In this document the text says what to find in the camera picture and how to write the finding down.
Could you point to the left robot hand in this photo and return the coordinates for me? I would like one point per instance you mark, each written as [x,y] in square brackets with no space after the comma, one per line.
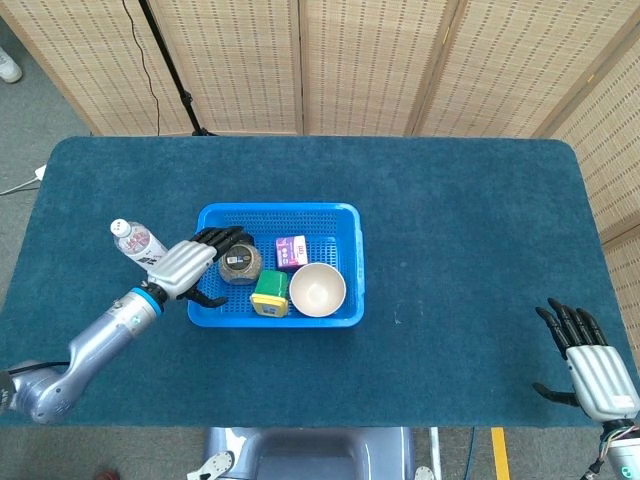
[182,265]

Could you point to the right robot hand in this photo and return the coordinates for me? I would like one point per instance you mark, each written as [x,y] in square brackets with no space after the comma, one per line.
[597,375]

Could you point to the clear plastic water bottle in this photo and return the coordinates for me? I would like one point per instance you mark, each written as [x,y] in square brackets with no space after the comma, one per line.
[135,242]

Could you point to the green container with yellow lid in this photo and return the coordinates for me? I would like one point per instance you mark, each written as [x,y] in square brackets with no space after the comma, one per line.
[270,290]

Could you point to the small purple box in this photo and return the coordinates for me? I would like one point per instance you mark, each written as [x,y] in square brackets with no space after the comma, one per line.
[292,252]

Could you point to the beige bowl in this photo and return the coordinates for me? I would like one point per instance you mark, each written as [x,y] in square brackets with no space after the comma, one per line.
[317,292]

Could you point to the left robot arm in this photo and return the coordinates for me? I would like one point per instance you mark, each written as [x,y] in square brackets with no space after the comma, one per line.
[95,340]

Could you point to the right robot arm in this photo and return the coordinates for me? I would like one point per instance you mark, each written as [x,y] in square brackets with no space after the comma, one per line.
[625,457]

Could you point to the yellow floor tape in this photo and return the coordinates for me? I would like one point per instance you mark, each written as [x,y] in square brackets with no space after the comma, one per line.
[500,452]

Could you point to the blue plastic basket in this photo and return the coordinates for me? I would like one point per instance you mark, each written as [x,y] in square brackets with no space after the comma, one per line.
[345,240]

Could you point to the white power adapter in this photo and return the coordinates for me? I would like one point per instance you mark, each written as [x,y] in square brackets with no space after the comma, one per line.
[40,172]

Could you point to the white floor strip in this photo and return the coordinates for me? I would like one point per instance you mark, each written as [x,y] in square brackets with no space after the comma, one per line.
[436,450]

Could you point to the black tripod stand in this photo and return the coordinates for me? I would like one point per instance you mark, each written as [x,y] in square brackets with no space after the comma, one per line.
[172,75]

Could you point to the teal table cloth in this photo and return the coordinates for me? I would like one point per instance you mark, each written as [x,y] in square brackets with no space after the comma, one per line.
[450,250]

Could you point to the bamboo folding screen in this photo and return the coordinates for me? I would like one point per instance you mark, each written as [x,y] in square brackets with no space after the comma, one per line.
[615,150]
[360,65]

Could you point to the grey-blue robot torso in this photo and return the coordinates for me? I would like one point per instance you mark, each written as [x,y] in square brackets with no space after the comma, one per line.
[310,455]

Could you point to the white shoe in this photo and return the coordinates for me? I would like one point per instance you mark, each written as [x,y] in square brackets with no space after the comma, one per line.
[9,65]

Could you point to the white metal bracket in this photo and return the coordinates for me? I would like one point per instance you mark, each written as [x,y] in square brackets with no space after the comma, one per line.
[215,462]
[424,474]

